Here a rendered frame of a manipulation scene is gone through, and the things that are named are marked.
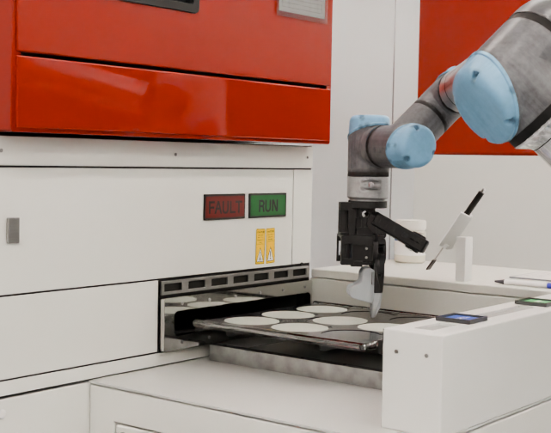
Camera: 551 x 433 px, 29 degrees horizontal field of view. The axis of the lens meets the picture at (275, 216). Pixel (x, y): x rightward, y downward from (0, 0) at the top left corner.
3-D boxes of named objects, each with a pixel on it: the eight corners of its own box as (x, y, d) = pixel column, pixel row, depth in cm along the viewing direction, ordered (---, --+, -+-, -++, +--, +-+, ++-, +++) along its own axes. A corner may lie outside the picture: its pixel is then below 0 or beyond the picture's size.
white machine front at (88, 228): (-22, 397, 164) (-21, 134, 162) (299, 335, 228) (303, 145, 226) (-10, 400, 162) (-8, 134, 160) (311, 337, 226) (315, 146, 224)
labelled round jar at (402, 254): (388, 261, 243) (388, 219, 243) (404, 259, 249) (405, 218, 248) (415, 264, 239) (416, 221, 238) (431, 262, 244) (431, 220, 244)
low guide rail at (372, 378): (209, 360, 198) (209, 344, 198) (216, 358, 199) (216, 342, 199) (450, 402, 167) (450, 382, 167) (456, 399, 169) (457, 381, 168)
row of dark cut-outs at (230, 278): (158, 295, 191) (158, 281, 190) (306, 277, 225) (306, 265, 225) (161, 295, 190) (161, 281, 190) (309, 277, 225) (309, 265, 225)
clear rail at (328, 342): (190, 326, 192) (191, 319, 192) (196, 326, 193) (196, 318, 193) (364, 352, 170) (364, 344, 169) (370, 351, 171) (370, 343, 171)
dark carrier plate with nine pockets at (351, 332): (201, 323, 193) (201, 320, 193) (314, 305, 220) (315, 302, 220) (362, 347, 172) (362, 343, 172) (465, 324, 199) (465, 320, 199)
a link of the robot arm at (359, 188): (385, 176, 199) (393, 177, 191) (384, 201, 199) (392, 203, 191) (345, 175, 198) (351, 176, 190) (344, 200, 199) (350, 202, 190)
